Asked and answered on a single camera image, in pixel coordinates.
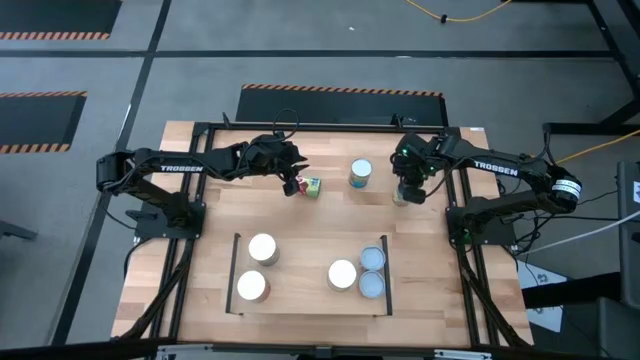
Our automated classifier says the silver aluminium crossbar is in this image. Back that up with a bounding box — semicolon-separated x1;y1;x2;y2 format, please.
149;343;494;360

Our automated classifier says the tomatoes can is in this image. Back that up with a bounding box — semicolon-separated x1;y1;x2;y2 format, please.
347;157;374;190

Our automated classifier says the yellow and blue labelled can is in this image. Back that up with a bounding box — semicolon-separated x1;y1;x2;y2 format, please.
359;245;388;272

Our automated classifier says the black power cable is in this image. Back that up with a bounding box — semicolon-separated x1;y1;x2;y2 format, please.
517;188;621;224

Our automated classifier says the grey floor stand foot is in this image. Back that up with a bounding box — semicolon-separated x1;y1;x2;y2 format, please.
0;219;39;242

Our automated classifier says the pale yellow and lavender can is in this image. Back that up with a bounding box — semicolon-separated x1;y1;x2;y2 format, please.
247;232;281;268

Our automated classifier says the black floor beam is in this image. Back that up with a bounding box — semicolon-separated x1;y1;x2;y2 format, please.
522;272;621;310

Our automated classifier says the yellow extension cable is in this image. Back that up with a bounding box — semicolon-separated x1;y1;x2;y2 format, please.
403;0;514;25
554;128;640;166

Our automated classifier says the white printed sheet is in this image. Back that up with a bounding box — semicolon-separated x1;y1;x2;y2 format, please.
516;259;566;334

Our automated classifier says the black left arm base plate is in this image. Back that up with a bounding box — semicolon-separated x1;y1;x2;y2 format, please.
133;201;207;240

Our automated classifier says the black equipment case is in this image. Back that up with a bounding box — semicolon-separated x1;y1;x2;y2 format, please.
617;159;640;311

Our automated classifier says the white cable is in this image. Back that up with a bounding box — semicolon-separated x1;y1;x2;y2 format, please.
517;209;640;255

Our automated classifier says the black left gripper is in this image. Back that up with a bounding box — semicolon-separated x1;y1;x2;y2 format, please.
238;133;310;198

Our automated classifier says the white carrot can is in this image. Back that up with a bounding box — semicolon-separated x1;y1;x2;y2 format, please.
235;269;272;304

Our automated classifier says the black desk leg frame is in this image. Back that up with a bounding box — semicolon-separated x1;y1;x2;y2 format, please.
543;0;640;136

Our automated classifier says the oranges can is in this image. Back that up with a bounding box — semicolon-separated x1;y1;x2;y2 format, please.
357;270;387;300

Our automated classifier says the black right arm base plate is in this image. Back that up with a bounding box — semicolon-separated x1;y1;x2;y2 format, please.
445;206;520;247

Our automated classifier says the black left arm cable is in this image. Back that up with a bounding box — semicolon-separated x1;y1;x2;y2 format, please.
271;107;301;140

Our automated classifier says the red and green patterned can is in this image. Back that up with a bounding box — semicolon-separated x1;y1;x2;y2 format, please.
295;175;323;200

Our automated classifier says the black mat with hazard stripes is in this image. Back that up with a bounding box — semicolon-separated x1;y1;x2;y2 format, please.
0;90;89;155
0;0;124;41
234;83;447;127

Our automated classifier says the beige labelled tin can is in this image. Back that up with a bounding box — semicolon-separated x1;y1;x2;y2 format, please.
326;258;359;293

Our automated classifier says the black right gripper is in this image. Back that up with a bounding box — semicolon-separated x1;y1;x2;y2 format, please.
390;132;444;206

